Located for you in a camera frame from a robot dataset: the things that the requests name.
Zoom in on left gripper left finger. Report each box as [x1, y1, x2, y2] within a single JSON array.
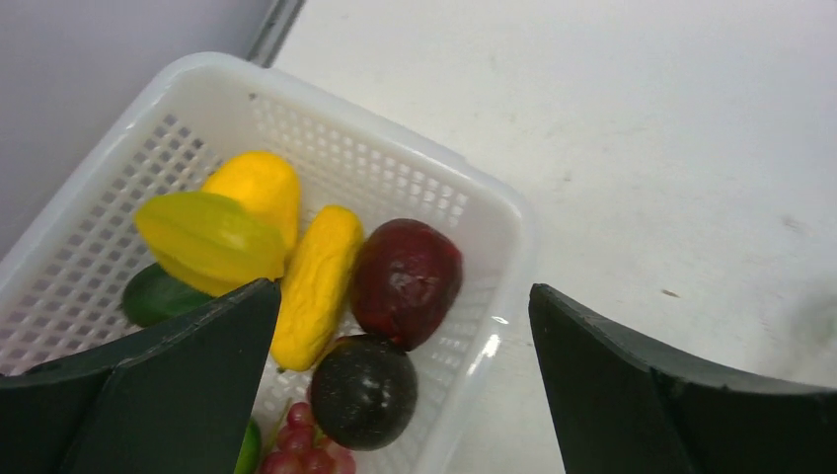
[[1, 279, 281, 473]]

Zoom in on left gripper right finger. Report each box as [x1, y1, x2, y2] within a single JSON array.
[[528, 283, 836, 473]]

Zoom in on yellow green fake starfruit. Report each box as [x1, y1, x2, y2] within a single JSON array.
[[134, 192, 286, 296]]

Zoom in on green fake lime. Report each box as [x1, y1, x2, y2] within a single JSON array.
[[234, 418, 262, 474]]

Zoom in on dark green fake avocado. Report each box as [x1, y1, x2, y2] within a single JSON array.
[[119, 263, 213, 328]]

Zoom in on purple fake grapes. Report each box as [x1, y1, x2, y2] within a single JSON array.
[[258, 401, 357, 474]]

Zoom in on dark purple fake fruit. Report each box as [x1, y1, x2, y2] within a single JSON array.
[[310, 334, 419, 451]]

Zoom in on yellow fake banana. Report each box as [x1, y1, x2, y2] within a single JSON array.
[[269, 205, 364, 371]]

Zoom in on yellow fake pear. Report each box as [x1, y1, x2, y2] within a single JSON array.
[[200, 150, 301, 253]]

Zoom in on dark red fake plum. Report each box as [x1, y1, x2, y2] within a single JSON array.
[[349, 218, 463, 352]]

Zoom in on white plastic basket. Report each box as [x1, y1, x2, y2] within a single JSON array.
[[1, 52, 536, 473]]

